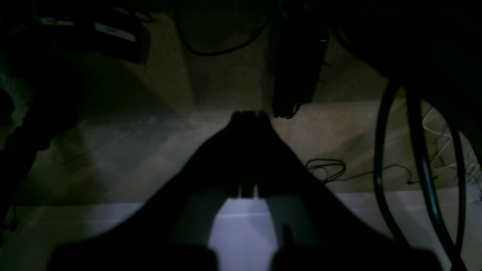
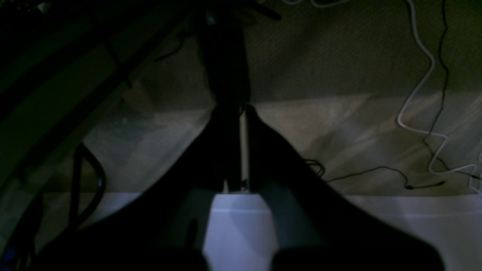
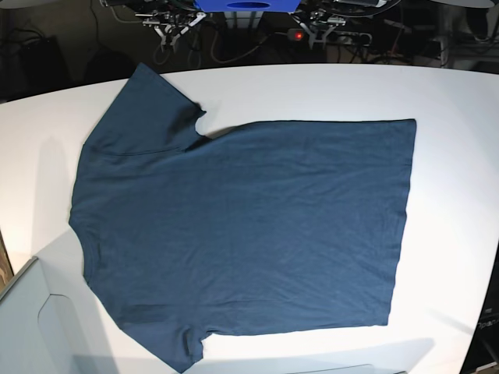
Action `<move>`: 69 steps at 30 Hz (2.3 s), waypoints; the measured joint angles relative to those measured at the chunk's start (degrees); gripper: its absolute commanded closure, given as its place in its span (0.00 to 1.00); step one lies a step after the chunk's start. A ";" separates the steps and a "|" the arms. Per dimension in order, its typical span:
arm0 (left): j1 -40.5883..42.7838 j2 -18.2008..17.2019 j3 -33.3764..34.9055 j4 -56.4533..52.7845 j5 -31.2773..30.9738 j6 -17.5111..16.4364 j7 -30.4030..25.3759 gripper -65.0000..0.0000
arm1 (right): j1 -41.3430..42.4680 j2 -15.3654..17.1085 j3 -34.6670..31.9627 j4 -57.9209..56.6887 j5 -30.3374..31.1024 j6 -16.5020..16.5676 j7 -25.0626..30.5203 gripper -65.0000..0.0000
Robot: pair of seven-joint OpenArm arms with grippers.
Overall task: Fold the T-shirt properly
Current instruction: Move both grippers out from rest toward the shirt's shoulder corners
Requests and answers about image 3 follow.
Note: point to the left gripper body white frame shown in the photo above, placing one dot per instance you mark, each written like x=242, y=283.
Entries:
x=319, y=26

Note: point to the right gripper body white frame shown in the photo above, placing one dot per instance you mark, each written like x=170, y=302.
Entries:
x=169, y=24

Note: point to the dark blue T-shirt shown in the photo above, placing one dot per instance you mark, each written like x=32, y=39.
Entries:
x=273, y=227

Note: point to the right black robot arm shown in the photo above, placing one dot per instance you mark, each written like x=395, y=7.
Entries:
x=141, y=8

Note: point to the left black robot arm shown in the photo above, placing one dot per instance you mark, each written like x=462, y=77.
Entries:
x=355, y=12

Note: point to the blue box with slot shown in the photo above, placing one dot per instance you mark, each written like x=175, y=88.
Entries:
x=248, y=5

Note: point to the grey panel at lower left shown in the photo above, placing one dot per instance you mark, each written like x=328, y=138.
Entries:
x=40, y=330

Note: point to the black power strip red switch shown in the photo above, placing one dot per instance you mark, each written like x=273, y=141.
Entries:
x=330, y=36

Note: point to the aluminium mounting post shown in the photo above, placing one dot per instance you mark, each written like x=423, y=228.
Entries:
x=242, y=20

